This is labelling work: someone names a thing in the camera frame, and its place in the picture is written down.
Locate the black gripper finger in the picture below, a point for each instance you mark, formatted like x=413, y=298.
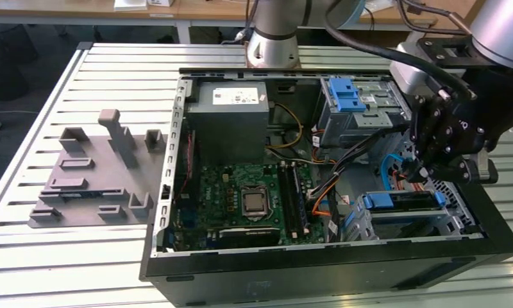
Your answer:
x=432, y=128
x=449, y=167

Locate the hard disk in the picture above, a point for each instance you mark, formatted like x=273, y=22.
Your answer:
x=378, y=200

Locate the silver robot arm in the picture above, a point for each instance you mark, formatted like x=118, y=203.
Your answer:
x=273, y=48

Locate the silver disk bay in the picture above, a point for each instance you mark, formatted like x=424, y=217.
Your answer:
x=405, y=218

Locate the silver optical drive cage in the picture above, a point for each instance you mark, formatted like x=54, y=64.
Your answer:
x=337, y=128

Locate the blue drive latch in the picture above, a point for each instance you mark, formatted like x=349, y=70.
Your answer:
x=346, y=93

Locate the installed RAM stick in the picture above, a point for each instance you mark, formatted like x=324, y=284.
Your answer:
x=301, y=199

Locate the black RAM slot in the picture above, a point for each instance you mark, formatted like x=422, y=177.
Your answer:
x=288, y=192

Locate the black PC case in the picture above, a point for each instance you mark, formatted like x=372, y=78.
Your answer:
x=325, y=272

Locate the CPU socket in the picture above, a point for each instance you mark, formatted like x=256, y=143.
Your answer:
x=253, y=189

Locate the silver CPU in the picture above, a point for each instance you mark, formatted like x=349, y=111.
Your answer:
x=253, y=202

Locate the grey power supply unit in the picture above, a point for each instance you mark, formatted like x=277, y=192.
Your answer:
x=226, y=134

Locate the green motherboard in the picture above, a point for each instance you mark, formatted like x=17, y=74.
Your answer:
x=222, y=179

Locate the black graphics card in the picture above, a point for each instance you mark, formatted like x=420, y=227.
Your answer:
x=248, y=235

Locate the white paper box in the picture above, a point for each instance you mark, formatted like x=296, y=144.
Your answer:
x=128, y=4
x=158, y=2

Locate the grey parts rack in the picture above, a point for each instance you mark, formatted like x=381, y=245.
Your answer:
x=93, y=179

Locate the green RAM stick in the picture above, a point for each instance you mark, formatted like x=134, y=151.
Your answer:
x=81, y=194

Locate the wooden desk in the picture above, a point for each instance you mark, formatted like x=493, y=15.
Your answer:
x=89, y=13

